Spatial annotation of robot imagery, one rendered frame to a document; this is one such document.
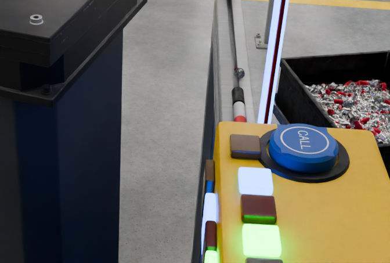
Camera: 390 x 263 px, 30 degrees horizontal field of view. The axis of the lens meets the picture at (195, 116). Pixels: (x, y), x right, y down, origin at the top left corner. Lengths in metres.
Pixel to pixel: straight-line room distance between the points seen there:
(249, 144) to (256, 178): 0.03
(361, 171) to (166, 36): 2.61
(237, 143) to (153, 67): 2.35
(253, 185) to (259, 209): 0.02
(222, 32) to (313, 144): 0.65
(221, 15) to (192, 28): 1.98
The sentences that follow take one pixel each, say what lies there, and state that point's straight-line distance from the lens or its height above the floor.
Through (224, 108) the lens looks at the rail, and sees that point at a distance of 0.88.
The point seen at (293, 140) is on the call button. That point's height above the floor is 1.08.
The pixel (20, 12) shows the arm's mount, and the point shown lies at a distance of 0.75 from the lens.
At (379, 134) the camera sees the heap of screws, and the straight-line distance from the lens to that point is 0.90.
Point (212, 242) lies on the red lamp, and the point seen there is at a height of 1.06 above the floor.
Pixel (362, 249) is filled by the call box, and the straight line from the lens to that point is 0.38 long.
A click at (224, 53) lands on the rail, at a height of 0.86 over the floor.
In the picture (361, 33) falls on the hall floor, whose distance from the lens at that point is 3.26.
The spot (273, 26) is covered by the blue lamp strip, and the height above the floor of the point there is 1.04.
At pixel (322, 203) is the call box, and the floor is 1.07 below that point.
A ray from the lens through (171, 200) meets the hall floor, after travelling 2.11.
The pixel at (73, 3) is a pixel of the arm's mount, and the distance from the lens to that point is 0.76.
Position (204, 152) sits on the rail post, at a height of 0.54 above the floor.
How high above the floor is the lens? 1.31
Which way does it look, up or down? 32 degrees down
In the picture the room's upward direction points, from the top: 5 degrees clockwise
